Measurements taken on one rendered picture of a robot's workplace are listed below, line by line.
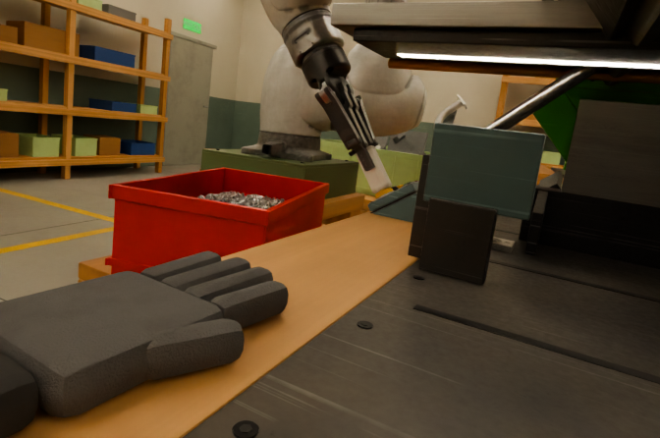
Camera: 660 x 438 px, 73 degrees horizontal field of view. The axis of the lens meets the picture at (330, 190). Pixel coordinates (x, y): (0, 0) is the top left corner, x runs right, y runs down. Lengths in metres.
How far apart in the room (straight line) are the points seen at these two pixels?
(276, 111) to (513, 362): 0.86
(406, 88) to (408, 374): 0.86
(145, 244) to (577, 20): 0.51
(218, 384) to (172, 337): 0.03
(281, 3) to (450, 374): 0.61
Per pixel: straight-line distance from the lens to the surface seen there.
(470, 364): 0.29
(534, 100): 0.46
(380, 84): 1.04
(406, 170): 1.56
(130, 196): 0.60
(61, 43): 6.05
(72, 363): 0.21
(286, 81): 1.06
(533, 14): 0.37
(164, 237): 0.59
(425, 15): 0.38
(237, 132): 9.27
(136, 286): 0.28
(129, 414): 0.22
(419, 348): 0.29
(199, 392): 0.23
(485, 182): 0.42
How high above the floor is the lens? 1.03
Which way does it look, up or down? 8 degrees down
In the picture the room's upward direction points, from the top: 7 degrees clockwise
